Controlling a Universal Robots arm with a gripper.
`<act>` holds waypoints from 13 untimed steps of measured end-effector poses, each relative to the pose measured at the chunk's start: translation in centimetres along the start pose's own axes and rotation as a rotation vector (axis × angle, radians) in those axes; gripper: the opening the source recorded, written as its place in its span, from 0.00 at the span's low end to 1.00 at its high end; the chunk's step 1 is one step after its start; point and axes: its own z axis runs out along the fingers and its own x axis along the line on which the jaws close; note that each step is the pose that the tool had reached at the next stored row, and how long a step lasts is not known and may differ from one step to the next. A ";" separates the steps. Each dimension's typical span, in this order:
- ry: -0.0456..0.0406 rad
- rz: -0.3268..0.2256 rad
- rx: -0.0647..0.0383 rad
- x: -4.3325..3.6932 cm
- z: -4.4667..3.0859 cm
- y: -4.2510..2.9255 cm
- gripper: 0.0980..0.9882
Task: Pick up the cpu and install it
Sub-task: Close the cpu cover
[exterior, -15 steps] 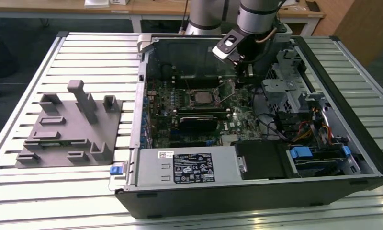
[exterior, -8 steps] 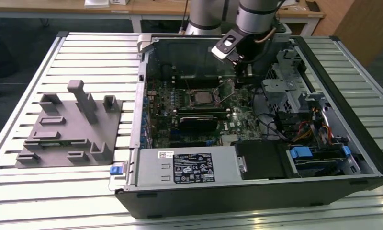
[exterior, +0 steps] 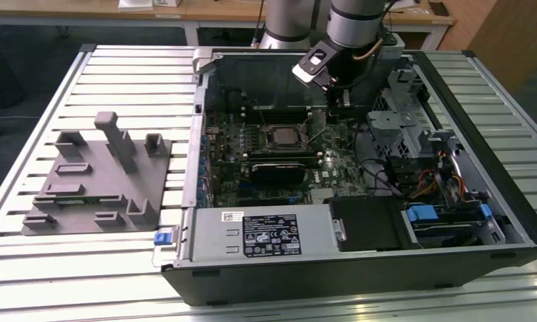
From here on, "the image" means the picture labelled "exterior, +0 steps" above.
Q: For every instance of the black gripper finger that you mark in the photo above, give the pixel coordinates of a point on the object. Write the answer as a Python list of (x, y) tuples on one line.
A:
[(349, 112), (334, 104)]

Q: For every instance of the silver CPU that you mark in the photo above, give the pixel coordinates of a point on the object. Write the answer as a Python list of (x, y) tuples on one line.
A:
[(285, 137)]

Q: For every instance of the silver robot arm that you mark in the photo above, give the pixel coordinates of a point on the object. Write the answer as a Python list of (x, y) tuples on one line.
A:
[(354, 27)]

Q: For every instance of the CPU socket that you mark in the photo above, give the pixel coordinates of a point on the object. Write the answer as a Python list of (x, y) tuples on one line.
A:
[(266, 141)]

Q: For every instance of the perforated metal drive cage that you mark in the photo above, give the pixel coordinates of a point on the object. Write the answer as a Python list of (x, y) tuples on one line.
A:
[(386, 124)]

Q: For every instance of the black RAM slot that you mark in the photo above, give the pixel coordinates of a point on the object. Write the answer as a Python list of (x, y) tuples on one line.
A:
[(278, 108), (282, 158), (278, 118), (282, 153)]

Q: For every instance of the green motherboard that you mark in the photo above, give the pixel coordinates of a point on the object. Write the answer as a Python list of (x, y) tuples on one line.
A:
[(341, 167)]

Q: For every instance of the black graphics card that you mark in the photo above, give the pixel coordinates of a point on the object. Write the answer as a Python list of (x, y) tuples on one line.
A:
[(278, 172)]

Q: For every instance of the small silver chipset heatsink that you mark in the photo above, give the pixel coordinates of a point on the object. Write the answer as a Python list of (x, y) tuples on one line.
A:
[(323, 195)]

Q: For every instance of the small black device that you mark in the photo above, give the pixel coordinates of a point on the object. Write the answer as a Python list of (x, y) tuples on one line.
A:
[(439, 8)]

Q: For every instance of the black plastic shroud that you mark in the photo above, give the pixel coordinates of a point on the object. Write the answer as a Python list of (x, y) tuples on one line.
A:
[(367, 221)]

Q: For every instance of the hard disk in blue carrier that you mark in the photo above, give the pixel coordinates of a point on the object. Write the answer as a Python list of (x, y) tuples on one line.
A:
[(421, 214)]

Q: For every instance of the wooden cabinet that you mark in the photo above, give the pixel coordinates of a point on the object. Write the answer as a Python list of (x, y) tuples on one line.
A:
[(511, 40)]

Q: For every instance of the small blue bay clip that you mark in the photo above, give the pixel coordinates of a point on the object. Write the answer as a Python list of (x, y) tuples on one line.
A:
[(486, 211)]

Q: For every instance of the small white box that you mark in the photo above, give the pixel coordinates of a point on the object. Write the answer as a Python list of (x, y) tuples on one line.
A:
[(169, 2)]

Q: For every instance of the grey power supply unit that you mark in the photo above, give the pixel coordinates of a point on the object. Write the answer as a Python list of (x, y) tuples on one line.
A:
[(215, 234)]

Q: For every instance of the metal disk bay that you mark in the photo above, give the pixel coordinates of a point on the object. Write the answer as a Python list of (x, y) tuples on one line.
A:
[(493, 234)]

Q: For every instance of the black open PC case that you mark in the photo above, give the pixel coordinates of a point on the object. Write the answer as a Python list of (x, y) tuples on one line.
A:
[(341, 281)]

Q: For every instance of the large white box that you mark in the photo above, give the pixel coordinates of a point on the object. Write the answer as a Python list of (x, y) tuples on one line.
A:
[(137, 5)]

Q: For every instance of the blue case latch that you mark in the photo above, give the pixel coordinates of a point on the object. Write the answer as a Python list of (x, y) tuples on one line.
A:
[(163, 238)]

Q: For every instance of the grey parts rack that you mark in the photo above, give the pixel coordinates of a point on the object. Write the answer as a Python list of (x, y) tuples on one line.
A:
[(99, 167)]

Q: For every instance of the green RAM stick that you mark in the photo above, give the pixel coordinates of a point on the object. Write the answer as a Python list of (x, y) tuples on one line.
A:
[(87, 200)]

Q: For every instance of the wooden desk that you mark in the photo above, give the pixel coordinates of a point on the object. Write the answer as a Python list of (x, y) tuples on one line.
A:
[(71, 13)]

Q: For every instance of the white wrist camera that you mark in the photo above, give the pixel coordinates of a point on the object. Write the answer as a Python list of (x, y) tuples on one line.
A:
[(302, 72)]

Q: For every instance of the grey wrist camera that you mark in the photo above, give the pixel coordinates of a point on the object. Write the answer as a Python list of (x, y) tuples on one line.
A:
[(391, 50)]

